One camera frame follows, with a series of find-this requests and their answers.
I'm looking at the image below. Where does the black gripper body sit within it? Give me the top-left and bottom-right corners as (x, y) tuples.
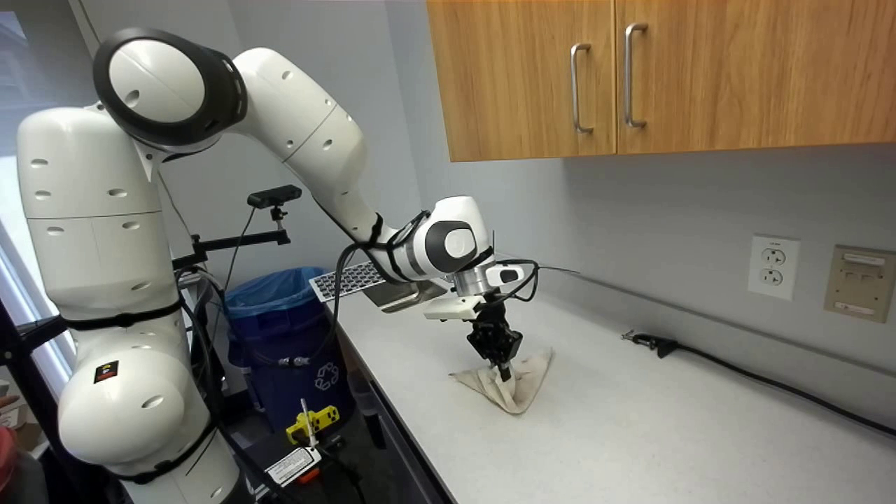
(464, 297), (520, 364)

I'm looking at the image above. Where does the stained cream towel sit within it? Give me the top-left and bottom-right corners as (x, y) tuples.
(447, 343), (556, 420)

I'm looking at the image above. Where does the yellow clamp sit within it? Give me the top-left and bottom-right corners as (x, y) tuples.
(283, 396), (345, 451)

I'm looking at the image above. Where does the blue recycling bin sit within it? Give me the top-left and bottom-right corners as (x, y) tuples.
(222, 265), (355, 430)

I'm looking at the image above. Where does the white and red tool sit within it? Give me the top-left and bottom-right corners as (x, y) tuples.
(246, 445), (325, 494)

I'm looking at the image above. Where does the white electrical outlet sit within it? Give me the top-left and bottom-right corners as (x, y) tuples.
(745, 231), (803, 301)

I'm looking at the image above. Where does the black power cable with plug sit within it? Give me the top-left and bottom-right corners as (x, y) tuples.
(621, 326), (896, 435)

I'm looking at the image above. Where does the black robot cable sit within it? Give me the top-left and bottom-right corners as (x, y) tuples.
(331, 213), (542, 325)

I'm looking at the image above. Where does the black external camera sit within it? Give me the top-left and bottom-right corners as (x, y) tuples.
(243, 182), (309, 213)

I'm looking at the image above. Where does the silver cabinet door handle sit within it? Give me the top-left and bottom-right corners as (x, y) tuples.
(566, 38), (597, 137)
(621, 18), (653, 130)

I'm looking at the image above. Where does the wooden wall cabinet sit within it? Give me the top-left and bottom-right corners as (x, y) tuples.
(426, 0), (896, 164)

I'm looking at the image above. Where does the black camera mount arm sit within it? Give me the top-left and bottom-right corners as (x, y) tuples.
(170, 204), (295, 274)

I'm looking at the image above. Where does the beige wall plate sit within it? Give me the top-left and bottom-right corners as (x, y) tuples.
(822, 242), (896, 325)

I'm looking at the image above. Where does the black metal stand frame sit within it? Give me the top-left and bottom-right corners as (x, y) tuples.
(0, 297), (107, 504)

